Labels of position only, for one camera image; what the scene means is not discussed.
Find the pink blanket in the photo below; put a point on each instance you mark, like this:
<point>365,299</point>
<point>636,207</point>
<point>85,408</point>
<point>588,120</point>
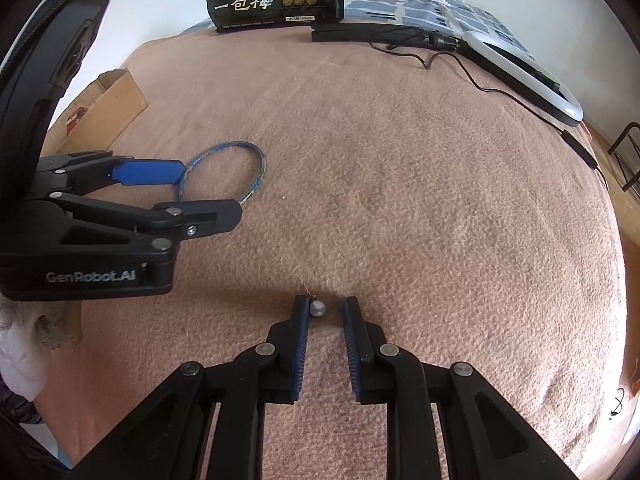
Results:
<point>400,185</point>

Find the thin blue bangle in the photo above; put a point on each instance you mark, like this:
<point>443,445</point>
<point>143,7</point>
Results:
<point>261,160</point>

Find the blue checked bedsheet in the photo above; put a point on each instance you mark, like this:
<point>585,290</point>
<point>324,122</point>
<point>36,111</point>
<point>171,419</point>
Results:
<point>480,15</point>

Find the cardboard box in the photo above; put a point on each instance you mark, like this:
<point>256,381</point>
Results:
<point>120,105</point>

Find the purple patterned cloth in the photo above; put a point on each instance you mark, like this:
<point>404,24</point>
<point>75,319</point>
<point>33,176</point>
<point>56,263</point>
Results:
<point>17,405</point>

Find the black metal chair frame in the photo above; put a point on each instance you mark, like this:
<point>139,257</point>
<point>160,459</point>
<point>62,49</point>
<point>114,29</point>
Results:
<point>625,155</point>

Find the small grey pearl earring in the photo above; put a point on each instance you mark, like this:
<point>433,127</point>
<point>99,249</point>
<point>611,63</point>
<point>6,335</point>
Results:
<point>317,308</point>

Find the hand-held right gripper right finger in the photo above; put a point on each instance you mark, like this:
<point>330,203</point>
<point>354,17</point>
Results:
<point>351,355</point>

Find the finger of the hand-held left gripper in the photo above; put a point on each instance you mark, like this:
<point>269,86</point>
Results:
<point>147,172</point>
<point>215,215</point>

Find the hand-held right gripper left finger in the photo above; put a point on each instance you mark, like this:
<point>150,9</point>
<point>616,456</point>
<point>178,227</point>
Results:
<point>300,355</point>

